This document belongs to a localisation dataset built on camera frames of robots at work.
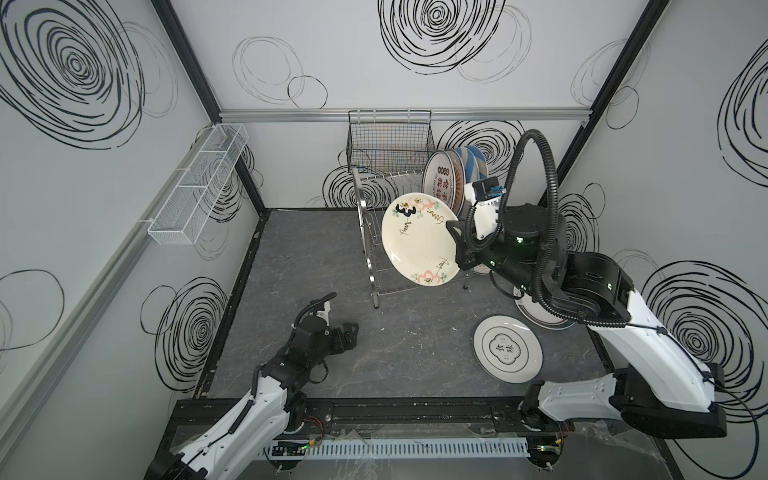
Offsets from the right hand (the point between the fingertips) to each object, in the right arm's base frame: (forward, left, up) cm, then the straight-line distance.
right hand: (446, 223), depth 55 cm
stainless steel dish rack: (+53, +18, -40) cm, 69 cm away
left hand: (-3, +22, -41) cm, 47 cm away
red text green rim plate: (+26, -2, -10) cm, 28 cm away
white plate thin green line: (-7, -23, -46) cm, 52 cm away
